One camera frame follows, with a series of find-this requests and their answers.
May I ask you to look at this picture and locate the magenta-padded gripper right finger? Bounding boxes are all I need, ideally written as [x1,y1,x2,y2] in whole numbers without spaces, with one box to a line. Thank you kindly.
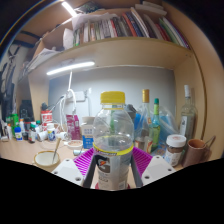
[130,146,177,188]

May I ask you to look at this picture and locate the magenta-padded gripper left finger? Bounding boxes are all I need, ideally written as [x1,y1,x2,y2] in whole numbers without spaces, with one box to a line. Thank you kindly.
[50,147,98,188]

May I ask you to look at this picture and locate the clear drink bottle yellow cap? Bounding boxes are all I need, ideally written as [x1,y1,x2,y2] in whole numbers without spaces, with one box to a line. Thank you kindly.
[92,91,135,191]

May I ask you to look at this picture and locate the brown jar white lid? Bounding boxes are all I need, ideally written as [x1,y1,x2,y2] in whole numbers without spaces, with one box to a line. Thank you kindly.
[164,134,187,167]

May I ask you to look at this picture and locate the metal spoon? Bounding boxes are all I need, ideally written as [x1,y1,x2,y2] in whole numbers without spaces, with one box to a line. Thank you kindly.
[51,137,63,164]

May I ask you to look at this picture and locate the cream cup yellow rim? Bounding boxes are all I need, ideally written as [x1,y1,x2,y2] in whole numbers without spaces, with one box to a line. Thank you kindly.
[33,150,62,168]

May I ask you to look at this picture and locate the small white bowl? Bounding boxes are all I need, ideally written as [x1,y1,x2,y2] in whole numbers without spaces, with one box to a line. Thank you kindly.
[66,139,84,151]

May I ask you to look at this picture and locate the green bottle green cap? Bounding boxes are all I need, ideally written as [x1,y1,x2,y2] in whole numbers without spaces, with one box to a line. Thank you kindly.
[148,98,162,154]

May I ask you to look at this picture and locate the blue and white carton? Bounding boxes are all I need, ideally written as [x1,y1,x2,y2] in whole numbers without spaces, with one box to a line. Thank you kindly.
[80,116,96,150]

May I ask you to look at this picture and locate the brown mug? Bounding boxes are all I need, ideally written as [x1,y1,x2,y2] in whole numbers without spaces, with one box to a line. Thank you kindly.
[182,135,217,168]

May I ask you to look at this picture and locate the small white pill bottle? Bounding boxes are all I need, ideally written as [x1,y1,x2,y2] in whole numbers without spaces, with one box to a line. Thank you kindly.
[46,123,57,142]

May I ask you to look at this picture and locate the magenta pouch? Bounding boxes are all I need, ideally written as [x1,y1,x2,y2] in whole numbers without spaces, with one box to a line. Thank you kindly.
[65,114,81,140]

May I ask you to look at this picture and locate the blue plastic bag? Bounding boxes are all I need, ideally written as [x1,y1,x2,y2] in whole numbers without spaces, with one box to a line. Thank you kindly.
[134,106,179,148]

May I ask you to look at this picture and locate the dark bottle red label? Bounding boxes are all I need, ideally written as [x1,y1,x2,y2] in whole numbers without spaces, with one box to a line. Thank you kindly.
[28,124,37,144]

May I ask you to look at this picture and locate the red and white canister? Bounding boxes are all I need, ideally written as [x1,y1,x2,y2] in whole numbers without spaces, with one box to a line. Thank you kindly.
[40,110,54,126]

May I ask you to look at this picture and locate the glass bottle gold cap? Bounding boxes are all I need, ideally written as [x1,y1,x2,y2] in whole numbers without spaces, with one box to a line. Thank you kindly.
[134,88,152,153]

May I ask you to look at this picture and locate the clear glass bottle white cap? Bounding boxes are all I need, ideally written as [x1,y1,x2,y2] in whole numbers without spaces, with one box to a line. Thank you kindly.
[179,84,198,141]

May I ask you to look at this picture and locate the white bottle blue label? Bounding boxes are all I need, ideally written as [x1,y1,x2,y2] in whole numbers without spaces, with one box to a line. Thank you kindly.
[13,126,24,142]

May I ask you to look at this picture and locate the black speaker box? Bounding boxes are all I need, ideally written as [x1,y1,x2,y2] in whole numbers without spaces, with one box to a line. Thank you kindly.
[19,99,34,121]

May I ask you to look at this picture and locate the white LED light bar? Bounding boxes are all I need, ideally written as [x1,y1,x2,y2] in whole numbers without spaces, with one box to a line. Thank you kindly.
[45,60,96,76]

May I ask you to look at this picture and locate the hanging dark clothes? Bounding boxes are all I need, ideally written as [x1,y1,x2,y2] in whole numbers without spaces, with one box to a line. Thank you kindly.
[0,46,18,118]

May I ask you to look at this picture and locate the wooden shelf unit with books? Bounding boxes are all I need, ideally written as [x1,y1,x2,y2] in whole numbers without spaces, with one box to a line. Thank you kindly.
[16,0,208,161]

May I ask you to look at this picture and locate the long ceiling light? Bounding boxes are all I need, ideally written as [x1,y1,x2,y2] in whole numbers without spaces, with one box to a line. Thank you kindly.
[60,0,78,18]

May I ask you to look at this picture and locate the white cable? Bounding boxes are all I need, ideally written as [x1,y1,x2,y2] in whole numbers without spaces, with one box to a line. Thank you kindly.
[49,70,93,134]

